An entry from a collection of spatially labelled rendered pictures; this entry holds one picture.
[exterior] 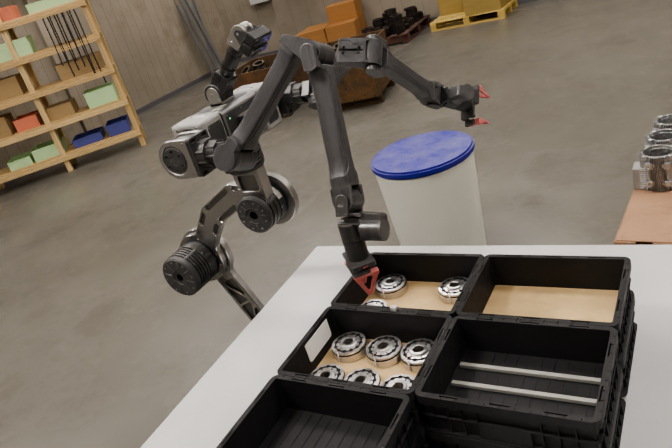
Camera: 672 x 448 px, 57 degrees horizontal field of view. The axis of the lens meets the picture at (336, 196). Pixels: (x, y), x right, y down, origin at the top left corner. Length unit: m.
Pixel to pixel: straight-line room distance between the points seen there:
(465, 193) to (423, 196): 0.24
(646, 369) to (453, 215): 1.76
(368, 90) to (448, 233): 4.05
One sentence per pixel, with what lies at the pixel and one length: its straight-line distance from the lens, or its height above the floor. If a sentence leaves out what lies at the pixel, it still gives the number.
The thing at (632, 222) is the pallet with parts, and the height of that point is 0.16.
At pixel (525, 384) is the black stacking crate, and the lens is 1.60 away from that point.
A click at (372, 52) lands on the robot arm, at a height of 1.58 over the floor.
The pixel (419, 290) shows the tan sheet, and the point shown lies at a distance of 2.00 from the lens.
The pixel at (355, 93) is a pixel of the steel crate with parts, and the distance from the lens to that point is 7.28.
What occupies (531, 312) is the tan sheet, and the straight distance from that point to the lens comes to 1.81.
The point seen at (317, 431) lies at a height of 0.83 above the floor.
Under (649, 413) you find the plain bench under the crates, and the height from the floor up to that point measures 0.70.
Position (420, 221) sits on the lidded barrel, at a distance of 3.35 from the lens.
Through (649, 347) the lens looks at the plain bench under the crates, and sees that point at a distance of 1.88.
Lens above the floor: 1.91
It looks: 22 degrees down
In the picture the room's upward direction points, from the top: 17 degrees counter-clockwise
